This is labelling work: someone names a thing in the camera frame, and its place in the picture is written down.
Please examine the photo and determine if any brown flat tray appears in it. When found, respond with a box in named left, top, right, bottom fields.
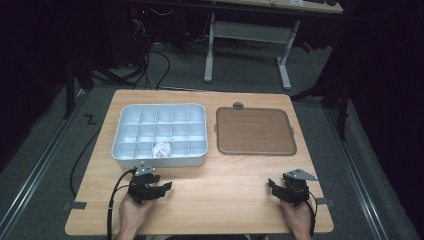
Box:
left=215, top=106, right=298, bottom=157

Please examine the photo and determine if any bundle of black cables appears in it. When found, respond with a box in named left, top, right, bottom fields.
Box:
left=130, top=13, right=172, bottom=91

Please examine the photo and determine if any person's left hand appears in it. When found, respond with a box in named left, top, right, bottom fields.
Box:
left=118, top=194, right=158, bottom=235

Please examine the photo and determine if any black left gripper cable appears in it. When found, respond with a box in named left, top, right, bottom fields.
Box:
left=106, top=168, right=138, bottom=240

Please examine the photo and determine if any metal floor rail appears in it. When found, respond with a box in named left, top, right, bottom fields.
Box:
left=323, top=107, right=390, bottom=240
left=0, top=89, right=88, bottom=236

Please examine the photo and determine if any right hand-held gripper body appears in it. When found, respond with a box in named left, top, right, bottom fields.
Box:
left=279, top=168, right=318, bottom=208

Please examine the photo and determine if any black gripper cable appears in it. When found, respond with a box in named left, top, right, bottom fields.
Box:
left=106, top=168, right=138, bottom=240
left=304, top=190, right=318, bottom=238

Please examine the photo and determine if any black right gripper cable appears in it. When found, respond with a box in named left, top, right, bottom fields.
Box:
left=304, top=190, right=318, bottom=238

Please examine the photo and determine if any white compartment storage box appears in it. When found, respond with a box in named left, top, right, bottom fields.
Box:
left=110, top=103, right=209, bottom=169

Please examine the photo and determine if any grey tape strip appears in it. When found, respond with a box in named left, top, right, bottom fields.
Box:
left=315, top=196, right=336, bottom=206
left=62, top=201, right=88, bottom=211

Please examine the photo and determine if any long black floor cable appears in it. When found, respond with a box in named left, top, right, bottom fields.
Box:
left=69, top=127, right=102, bottom=198

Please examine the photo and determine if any white metal frame desk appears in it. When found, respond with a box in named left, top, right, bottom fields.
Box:
left=203, top=0, right=344, bottom=92

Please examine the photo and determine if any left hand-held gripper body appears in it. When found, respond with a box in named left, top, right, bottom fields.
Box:
left=127, top=161, right=158, bottom=205

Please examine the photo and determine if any white cloth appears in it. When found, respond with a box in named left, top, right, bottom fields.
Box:
left=152, top=140, right=173, bottom=159

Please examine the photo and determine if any black metal stand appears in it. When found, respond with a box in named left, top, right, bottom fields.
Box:
left=62, top=58, right=96, bottom=120
left=289, top=74, right=352, bottom=142

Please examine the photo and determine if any person's right hand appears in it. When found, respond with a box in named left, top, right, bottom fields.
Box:
left=279, top=198, right=315, bottom=237

